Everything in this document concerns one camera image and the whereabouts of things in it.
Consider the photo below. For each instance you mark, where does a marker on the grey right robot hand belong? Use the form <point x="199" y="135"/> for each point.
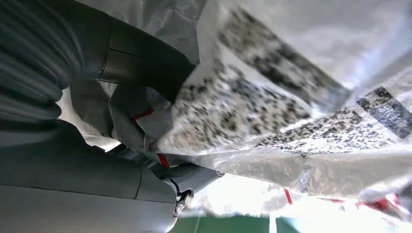
<point x="70" y="180"/>

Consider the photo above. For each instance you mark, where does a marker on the green conveyor belt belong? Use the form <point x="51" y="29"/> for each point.
<point x="225" y="225"/>

